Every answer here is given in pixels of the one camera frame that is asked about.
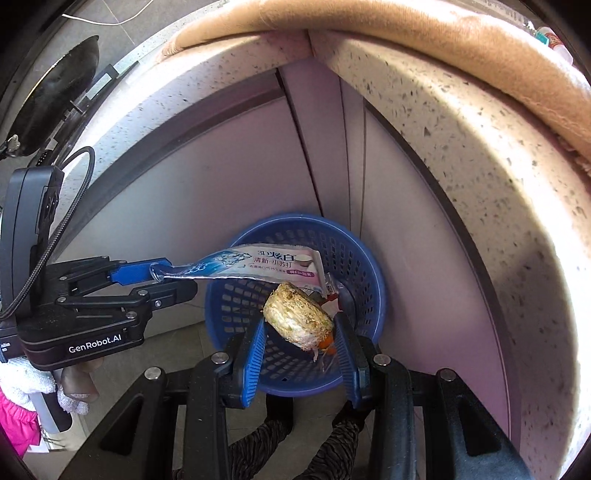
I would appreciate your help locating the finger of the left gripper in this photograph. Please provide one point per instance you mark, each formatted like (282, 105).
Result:
(130, 273)
(168, 293)

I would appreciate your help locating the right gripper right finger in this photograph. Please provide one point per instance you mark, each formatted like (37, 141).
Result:
(353, 362)

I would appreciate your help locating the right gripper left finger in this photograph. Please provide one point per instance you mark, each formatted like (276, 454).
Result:
(248, 363)

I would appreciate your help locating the corn cob piece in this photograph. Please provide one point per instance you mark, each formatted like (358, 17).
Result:
(296, 318)

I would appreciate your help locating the blue white toothpaste tube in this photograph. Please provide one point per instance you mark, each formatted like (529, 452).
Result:
(249, 265)

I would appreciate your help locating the orange peel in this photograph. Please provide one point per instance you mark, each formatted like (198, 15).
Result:
(327, 346)

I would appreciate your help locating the red snack bag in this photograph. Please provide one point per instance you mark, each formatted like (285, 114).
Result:
(333, 288)

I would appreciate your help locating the red white yogurt cup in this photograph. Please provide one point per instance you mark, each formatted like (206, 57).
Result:
(552, 40)

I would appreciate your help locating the pink left sleeve forearm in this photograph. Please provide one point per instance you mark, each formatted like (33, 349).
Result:
(20, 425)

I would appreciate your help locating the blue trash basket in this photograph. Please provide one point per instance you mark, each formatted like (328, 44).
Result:
(332, 270)

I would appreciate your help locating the white gloved left hand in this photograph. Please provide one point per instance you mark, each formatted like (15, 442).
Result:
(73, 385)

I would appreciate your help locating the black frying pan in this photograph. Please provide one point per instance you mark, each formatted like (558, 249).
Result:
(51, 97)

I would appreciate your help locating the beige towel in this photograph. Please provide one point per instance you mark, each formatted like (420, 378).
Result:
(485, 47)

